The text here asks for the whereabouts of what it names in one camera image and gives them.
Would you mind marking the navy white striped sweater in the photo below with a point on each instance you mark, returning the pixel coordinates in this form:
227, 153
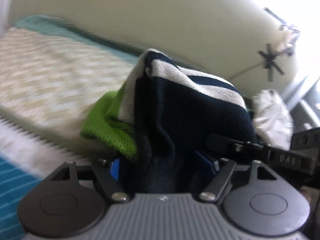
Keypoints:
177, 115

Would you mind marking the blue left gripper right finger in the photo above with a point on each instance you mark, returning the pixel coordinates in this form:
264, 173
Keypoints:
215, 178

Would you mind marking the teal quilted blanket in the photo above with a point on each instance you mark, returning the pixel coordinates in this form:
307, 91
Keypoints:
54, 26

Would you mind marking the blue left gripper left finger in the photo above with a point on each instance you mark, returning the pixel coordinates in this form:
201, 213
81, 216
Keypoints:
104, 174

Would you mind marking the green knitted garment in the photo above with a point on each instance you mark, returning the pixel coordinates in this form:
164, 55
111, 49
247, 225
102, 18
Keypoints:
104, 124

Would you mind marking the sliding window frame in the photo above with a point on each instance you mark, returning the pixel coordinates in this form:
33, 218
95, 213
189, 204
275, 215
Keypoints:
302, 99

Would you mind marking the white folded garment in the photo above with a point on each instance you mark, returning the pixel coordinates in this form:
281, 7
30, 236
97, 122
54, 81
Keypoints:
271, 119

